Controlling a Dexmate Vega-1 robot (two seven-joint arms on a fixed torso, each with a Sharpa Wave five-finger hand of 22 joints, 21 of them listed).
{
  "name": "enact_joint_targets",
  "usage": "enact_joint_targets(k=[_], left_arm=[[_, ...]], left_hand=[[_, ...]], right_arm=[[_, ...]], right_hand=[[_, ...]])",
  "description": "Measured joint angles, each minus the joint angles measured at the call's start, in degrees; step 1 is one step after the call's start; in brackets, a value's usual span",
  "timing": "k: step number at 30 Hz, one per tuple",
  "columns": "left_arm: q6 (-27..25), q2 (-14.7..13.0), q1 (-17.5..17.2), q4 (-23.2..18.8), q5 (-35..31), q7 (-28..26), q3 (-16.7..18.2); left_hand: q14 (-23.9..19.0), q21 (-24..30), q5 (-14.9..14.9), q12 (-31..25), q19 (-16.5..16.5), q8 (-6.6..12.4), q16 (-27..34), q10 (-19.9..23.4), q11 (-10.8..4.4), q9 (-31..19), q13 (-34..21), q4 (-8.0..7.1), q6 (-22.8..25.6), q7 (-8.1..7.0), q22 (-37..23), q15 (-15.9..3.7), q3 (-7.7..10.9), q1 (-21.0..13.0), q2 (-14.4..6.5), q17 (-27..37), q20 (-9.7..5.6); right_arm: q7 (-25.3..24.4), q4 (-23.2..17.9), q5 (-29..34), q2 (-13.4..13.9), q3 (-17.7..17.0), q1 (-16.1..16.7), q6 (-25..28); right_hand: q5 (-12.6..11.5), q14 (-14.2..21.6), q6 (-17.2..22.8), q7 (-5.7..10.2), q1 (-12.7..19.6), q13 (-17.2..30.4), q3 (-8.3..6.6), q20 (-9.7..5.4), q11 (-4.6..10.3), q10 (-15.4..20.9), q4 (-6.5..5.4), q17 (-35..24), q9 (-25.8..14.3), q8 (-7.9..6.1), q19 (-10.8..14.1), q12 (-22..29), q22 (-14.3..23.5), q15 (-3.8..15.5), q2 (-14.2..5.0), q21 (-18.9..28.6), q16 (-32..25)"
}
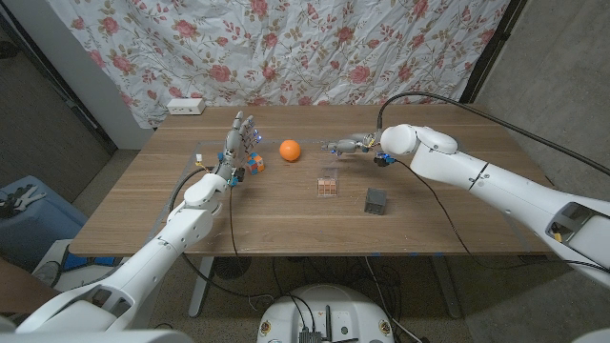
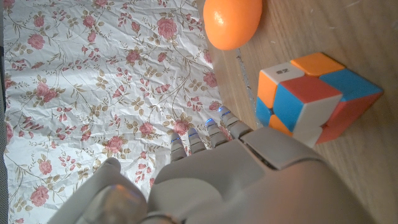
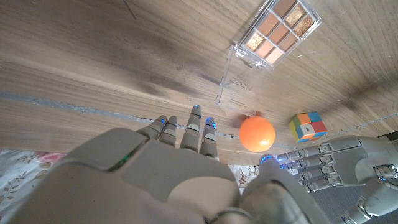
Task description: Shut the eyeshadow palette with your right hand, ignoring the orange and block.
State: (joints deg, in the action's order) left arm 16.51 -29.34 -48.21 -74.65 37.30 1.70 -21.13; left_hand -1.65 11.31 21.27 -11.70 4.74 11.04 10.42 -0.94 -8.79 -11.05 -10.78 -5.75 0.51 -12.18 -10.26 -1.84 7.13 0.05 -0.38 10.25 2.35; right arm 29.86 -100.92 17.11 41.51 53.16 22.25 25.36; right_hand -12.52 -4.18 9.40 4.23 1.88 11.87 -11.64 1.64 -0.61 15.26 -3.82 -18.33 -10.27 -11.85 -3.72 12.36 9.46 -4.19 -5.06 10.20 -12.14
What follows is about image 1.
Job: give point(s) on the dark grey block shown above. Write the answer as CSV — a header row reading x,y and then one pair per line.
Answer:
x,y
375,202

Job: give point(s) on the grey table leg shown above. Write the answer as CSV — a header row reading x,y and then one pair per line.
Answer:
x,y
448,290

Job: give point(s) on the colourful puzzle cube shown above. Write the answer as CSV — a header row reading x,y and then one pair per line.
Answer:
x,y
256,164

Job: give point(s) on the person's bare limb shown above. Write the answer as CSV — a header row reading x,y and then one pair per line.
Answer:
x,y
24,286

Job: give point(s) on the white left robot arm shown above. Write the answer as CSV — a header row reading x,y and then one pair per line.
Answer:
x,y
157,252

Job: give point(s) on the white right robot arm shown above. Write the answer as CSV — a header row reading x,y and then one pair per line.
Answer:
x,y
476,176

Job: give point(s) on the blue storage bin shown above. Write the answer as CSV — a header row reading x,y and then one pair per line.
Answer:
x,y
38,224

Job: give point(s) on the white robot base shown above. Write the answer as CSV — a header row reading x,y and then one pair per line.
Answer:
x,y
286,314

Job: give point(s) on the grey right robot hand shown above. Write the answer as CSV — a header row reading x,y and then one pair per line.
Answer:
x,y
352,146

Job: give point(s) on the black backdrop stand pole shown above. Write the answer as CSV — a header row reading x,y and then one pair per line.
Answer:
x,y
491,52

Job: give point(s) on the white hand tool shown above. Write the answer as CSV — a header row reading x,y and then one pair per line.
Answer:
x,y
21,199

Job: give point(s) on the round black floor fan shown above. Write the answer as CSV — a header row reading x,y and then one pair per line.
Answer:
x,y
231,268

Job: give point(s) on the floral backdrop cloth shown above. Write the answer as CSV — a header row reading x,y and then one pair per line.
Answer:
x,y
286,52

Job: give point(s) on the white table leg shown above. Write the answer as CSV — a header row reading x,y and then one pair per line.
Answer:
x,y
199,290

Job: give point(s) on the orange fruit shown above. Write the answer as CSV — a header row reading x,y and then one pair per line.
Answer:
x,y
290,150

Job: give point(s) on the white power strip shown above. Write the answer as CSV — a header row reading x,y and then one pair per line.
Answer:
x,y
186,106

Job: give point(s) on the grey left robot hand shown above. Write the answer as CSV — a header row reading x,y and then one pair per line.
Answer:
x,y
233,147

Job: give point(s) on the clear eyeshadow palette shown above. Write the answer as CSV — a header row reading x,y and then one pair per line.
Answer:
x,y
327,187

